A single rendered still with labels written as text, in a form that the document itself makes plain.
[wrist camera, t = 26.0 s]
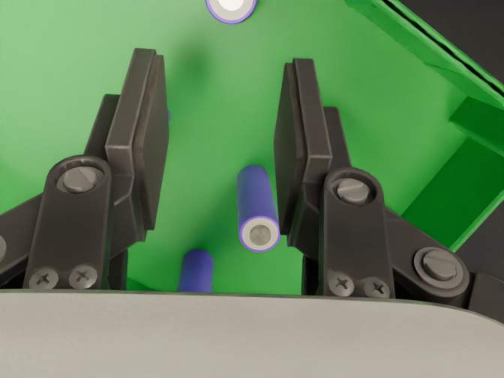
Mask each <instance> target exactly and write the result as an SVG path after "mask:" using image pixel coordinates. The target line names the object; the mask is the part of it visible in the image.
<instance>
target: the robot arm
mask: <svg viewBox="0 0 504 378"><path fill-rule="evenodd" d="M169 136H170V131H169V119H168V109H167V88H166V77H165V66H164V55H157V52H156V49H144V48H135V49H134V51H133V55H132V58H131V60H130V64H129V68H128V70H127V75H126V77H125V80H124V85H123V87H122V90H121V94H105V95H104V96H103V99H102V101H101V103H100V107H99V110H98V112H97V116H96V119H95V121H94V124H93V127H92V129H91V133H90V136H89V138H88V142H87V145H86V147H85V151H84V153H83V154H79V155H74V156H71V157H67V158H65V159H63V160H61V161H59V162H58V163H56V164H55V165H54V166H53V167H52V168H51V169H50V171H49V173H48V175H47V177H46V182H45V185H44V189H43V193H40V194H38V195H37V196H34V197H32V198H31V199H29V200H27V201H25V202H23V203H21V204H19V205H17V206H16V207H14V208H12V209H10V210H8V211H6V212H4V213H3V214H0V378H504V281H503V280H500V279H498V278H496V277H493V276H491V275H489V274H486V273H484V272H483V271H479V270H477V271H476V272H475V273H473V272H471V271H468V270H467V267H466V265H465V264H464V262H463V261H462V260H461V258H460V257H459V256H458V255H456V254H455V253H454V252H453V251H451V250H449V249H448V248H447V247H445V246H444V245H443V244H441V243H439V242H438V241H437V240H435V239H434V238H432V237H430V236H429V235H428V234H426V233H425V232H423V231H421V230H420V229H419V228H417V227H416V226H414V225H413V224H411V223H410V222H409V221H407V220H405V219H404V218H402V217H401V216H400V215H398V214H396V213H395V212H393V211H392V210H391V209H389V208H387V207H386V206H385V200H384V193H383V188H382V185H381V184H380V183H379V181H378V180H377V179H376V178H375V177H374V176H372V175H371V174H370V173H369V172H366V171H364V170H363V169H358V168H355V167H352V164H351V160H350V154H349V150H348V147H347V141H346V137H345V134H344V128H343V125H342V121H341V115H340V112H339V109H338V108H337V107H336V106H323V103H322V99H321V95H320V88H319V84H318V80H317V72H316V68H315V64H314V60H313V59H310V58H293V60H292V63H286V64H285V67H284V72H283V81H282V86H281V92H280V101H279V106H278V111H277V121H276V126H275V131H274V166H275V177H276V188H277V209H278V220H279V231H280V235H285V236H286V240H287V247H295V248H296V249H298V250H299V251H300V252H302V253H303V254H304V256H303V259H302V274H301V295H280V294H257V293H229V292H169V291H137V290H127V274H128V248H129V247H130V246H131V245H133V244H135V243H136V242H146V234H147V230H154V229H155V222H156V217H157V213H158V204H159V199H160V195H161V185H162V181H163V176H164V167H165V163H166V158H167V149H168V144H169Z"/></svg>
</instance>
